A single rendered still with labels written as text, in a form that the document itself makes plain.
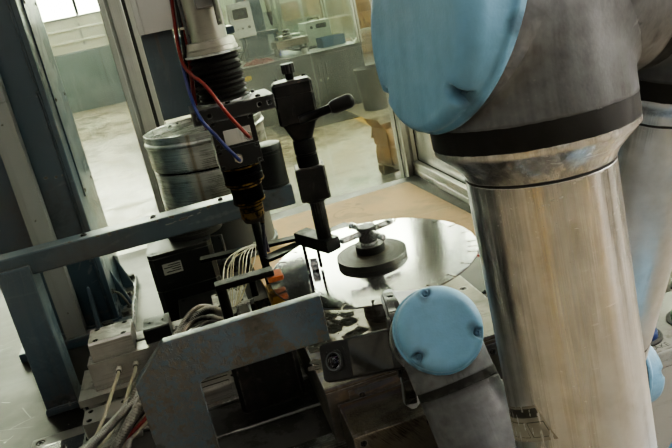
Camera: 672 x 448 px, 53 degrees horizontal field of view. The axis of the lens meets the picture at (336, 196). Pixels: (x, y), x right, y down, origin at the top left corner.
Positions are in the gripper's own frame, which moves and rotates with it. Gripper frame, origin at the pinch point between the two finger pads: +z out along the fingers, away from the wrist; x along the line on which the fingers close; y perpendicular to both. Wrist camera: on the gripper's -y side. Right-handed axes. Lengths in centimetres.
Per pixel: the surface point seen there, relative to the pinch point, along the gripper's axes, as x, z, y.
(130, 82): 89, 80, -53
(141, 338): 11.1, 24.2, -41.0
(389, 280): 9.7, 3.6, 1.5
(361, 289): 9.1, 2.8, -2.7
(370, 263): 13.3, 7.5, -0.4
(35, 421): 1, 30, -63
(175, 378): 1.6, -7.8, -27.7
